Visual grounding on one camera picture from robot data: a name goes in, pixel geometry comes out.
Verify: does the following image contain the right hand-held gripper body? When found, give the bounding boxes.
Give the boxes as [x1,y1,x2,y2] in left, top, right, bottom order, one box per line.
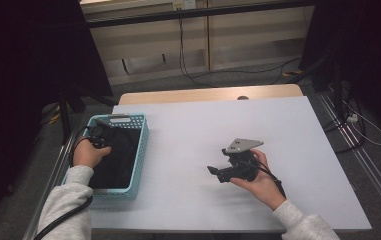
[217,138,265,184]

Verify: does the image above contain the light blue plastic basket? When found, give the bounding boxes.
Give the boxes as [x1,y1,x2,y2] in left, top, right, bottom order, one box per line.
[60,113,150,201]

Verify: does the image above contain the white table cover sheet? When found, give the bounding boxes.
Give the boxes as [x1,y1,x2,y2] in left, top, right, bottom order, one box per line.
[72,95,373,233]

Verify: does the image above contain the black horizontal bar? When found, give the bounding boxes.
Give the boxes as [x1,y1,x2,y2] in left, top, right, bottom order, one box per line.
[86,0,316,29]

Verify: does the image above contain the narrow black curtain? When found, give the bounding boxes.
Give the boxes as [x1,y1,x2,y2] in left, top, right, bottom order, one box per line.
[299,0,381,141]

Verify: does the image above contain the metal floor rail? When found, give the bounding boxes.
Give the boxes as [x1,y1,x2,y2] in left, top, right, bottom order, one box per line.
[317,93,381,218]
[22,133,77,240]

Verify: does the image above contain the person's left hand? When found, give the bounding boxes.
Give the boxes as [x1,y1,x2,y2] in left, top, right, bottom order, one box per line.
[72,136,112,169]

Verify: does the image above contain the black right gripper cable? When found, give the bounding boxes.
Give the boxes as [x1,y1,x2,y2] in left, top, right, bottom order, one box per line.
[256,161,287,199]

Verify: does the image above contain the black tripod stand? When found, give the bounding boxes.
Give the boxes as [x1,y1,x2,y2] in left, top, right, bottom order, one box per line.
[56,83,119,146]

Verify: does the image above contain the black hanging wall cable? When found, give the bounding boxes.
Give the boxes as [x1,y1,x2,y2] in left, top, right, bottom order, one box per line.
[177,18,302,88]

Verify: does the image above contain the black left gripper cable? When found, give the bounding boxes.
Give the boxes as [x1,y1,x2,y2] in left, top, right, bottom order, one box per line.
[32,125,94,240]

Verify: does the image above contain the black metal stand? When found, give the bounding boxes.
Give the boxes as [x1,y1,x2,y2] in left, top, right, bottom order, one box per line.
[287,53,346,118]

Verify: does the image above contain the white wall socket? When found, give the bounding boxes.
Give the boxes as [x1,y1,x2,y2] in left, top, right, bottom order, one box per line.
[172,0,197,10]

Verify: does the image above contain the black pants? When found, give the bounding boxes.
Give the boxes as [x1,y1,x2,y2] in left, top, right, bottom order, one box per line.
[88,125,142,190]

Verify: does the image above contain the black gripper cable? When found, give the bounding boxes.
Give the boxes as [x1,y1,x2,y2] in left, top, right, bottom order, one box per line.
[32,125,94,240]
[256,161,287,199]

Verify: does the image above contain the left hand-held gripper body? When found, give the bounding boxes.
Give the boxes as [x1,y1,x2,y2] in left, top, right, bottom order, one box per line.
[86,118,114,150]

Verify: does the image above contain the person's right hand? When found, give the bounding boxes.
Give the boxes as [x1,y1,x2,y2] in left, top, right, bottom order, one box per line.
[230,148,286,211]

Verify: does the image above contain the wide black curtain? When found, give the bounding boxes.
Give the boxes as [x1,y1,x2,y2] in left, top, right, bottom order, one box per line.
[0,0,114,234]

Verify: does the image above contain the yellow floor cable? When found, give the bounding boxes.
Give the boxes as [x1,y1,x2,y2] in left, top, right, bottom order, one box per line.
[46,104,62,125]

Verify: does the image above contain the beige wall cabinet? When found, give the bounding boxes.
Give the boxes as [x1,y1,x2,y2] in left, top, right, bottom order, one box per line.
[79,0,316,86]

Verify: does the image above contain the black floor cables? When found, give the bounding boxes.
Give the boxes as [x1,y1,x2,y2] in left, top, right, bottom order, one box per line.
[322,96,368,154]

